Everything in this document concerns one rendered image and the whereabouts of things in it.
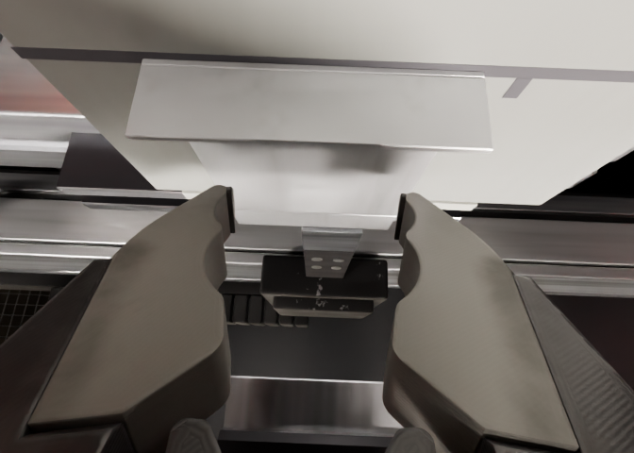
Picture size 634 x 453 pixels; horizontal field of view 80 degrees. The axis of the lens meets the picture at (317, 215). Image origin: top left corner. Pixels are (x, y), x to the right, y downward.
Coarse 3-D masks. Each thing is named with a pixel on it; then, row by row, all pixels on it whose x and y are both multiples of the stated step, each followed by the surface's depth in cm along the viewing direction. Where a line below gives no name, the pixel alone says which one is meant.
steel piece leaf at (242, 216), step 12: (240, 216) 20; (252, 216) 20; (264, 216) 20; (276, 216) 20; (288, 216) 20; (300, 216) 20; (312, 216) 20; (324, 216) 20; (336, 216) 20; (348, 216) 20; (360, 216) 20; (372, 216) 20; (384, 216) 20; (372, 228) 22; (384, 228) 21
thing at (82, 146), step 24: (72, 144) 19; (96, 144) 19; (72, 168) 18; (96, 168) 18; (120, 168) 18; (72, 192) 19; (96, 192) 18; (120, 192) 18; (144, 192) 18; (168, 192) 18; (456, 216) 20
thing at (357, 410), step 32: (256, 384) 17; (288, 384) 17; (320, 384) 17; (352, 384) 17; (256, 416) 16; (288, 416) 16; (320, 416) 16; (352, 416) 16; (384, 416) 16; (224, 448) 15; (256, 448) 15; (288, 448) 15; (320, 448) 15; (352, 448) 15; (384, 448) 15
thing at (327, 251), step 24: (312, 240) 23; (336, 240) 23; (264, 264) 36; (288, 264) 36; (312, 264) 30; (336, 264) 30; (360, 264) 36; (384, 264) 36; (264, 288) 35; (288, 288) 35; (312, 288) 35; (336, 288) 35; (360, 288) 35; (384, 288) 36; (288, 312) 39; (312, 312) 38; (336, 312) 37; (360, 312) 36
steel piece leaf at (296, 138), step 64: (192, 64) 9; (256, 64) 9; (128, 128) 9; (192, 128) 9; (256, 128) 9; (320, 128) 9; (384, 128) 9; (448, 128) 9; (256, 192) 17; (320, 192) 17; (384, 192) 16
